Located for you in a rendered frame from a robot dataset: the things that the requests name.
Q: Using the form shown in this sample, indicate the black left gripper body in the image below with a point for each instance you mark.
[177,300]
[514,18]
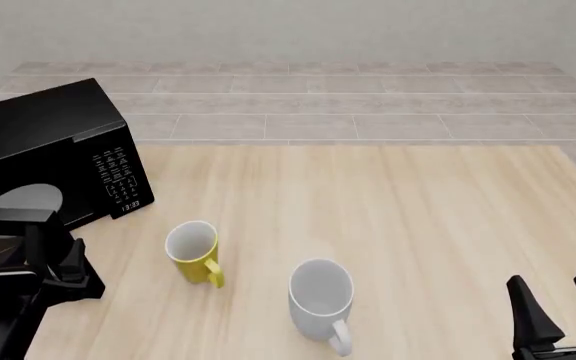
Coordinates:
[80,289]

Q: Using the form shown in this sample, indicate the yellow mug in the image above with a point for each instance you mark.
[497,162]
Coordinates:
[194,268]

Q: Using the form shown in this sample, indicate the grey round turntable plate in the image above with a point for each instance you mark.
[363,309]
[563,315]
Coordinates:
[28,195]

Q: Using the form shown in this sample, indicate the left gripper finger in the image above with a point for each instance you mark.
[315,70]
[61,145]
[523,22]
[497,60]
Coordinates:
[78,258]

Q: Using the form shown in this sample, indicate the black microwave oven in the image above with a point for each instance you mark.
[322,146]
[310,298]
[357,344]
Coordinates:
[38,123]

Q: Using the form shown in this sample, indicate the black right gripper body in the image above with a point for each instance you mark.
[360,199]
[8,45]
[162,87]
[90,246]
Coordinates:
[573,351]

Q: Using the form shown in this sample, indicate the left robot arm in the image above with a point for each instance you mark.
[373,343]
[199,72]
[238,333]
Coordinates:
[3,322]

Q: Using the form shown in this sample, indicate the white mug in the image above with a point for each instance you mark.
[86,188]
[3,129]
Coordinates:
[313,318]

